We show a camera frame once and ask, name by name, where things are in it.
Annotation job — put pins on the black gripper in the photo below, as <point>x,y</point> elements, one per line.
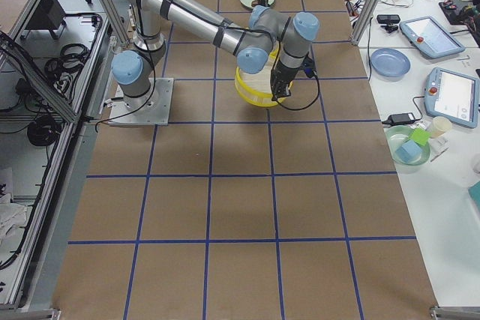
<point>283,75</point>

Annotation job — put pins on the blue plate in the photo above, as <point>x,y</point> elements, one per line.
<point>390,63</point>

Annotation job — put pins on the black webcam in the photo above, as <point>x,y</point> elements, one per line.
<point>389,22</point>

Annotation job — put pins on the black power adapter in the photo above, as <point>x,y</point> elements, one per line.
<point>400,119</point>

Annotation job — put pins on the green bowl with cubes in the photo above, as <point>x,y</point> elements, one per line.
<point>396,136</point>

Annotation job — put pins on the blue foam cube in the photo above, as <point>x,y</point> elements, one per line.
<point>409,151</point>

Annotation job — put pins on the teach pendant near plate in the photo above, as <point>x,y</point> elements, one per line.
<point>430,38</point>

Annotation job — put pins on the green foam cube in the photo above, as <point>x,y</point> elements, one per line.
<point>420,136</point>

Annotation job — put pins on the paper cup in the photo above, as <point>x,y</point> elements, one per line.
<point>439,126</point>

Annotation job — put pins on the teach pendant far side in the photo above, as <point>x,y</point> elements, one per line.
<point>452,95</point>

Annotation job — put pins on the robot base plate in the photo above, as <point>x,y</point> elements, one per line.
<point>150,109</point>

